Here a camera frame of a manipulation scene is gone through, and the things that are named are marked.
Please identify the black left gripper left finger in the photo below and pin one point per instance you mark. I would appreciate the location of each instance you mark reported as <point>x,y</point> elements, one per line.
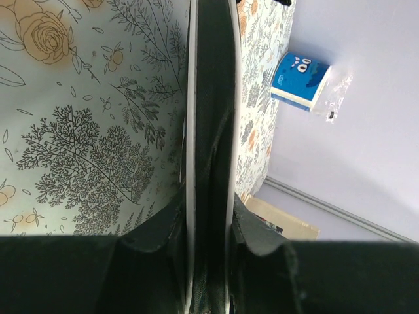
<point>143,271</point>

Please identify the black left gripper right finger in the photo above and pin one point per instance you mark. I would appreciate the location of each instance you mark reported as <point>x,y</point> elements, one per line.
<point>272,274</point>

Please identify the black sport racket cover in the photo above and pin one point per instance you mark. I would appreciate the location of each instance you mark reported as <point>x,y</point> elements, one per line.
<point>213,87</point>

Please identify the beige canvas tote bag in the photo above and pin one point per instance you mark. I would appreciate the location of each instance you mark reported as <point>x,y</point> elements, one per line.
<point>280,221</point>

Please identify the floral patterned table mat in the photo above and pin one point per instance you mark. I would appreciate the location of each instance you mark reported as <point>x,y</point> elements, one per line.
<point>94,100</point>

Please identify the blue white tape roll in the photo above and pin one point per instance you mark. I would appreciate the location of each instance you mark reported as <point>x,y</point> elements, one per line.
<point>310,85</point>

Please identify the aluminium frame rail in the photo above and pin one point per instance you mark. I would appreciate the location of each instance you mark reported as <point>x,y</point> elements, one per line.
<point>336,211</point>

